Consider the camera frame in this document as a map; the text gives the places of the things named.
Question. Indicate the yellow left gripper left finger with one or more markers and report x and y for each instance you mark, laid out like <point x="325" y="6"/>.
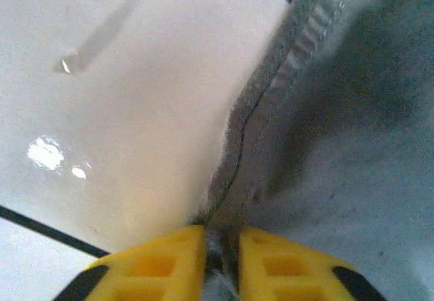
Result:
<point x="159" y="267"/>

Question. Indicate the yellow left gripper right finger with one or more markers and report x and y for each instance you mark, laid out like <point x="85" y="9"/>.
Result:
<point x="288" y="270"/>

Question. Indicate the grey t-shirt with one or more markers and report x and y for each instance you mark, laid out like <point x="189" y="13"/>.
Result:
<point x="339" y="138"/>

